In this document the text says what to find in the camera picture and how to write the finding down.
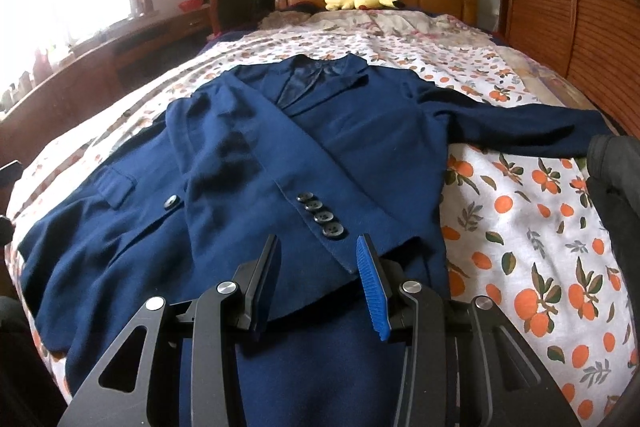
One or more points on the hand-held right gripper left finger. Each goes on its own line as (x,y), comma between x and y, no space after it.
(267,279)

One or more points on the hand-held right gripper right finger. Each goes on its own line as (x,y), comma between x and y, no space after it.
(370,287)

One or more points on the navy blue suit jacket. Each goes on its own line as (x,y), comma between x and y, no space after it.
(240,167)

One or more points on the orange print bed sheet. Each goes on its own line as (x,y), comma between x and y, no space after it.
(525,217)

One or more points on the dark cloth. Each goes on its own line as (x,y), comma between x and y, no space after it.
(612,197)

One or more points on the beige floral quilt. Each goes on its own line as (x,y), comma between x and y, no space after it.
(400,19)

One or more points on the wooden desk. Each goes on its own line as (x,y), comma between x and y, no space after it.
(150,37)

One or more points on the wooden chair with dark bag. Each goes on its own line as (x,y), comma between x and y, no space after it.
(240,7)

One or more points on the red bowl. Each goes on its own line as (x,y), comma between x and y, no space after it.
(192,4)

